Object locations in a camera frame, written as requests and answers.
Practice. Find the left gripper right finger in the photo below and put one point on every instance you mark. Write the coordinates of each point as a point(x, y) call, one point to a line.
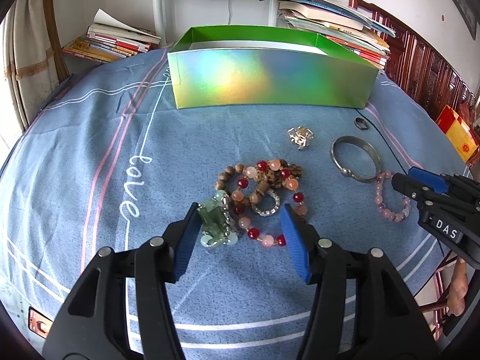
point(388, 323)

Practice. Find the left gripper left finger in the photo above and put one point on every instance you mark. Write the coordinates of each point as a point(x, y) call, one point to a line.
point(92, 323)

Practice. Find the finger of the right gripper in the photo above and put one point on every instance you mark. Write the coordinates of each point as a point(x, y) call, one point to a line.
point(400, 184)
point(440, 183)

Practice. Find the silver bangle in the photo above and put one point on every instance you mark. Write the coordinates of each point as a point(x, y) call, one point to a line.
point(356, 158)

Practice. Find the gold crystal brooch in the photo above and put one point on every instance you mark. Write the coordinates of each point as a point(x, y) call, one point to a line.
point(300, 136)

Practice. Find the person's right hand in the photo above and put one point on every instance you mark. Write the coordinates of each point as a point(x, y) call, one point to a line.
point(458, 288)

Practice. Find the yellow red bag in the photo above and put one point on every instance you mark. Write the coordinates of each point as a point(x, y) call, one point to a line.
point(460, 135)

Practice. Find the red wooden headboard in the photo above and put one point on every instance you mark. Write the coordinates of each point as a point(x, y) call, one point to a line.
point(419, 69)

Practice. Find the blue striped bedsheet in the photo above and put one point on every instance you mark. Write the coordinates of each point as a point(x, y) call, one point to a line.
point(113, 162)

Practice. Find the right stack of books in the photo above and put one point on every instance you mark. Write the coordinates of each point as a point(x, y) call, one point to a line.
point(342, 25)

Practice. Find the stack of books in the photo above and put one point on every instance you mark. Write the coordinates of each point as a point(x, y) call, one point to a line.
point(107, 40)
point(342, 25)

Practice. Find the green holographic box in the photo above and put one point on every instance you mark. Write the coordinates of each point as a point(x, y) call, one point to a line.
point(225, 65)

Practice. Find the beige curtain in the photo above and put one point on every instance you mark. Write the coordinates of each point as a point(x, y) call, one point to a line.
point(32, 58)

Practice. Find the left stack of books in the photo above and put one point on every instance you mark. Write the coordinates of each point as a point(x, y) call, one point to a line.
point(107, 40)

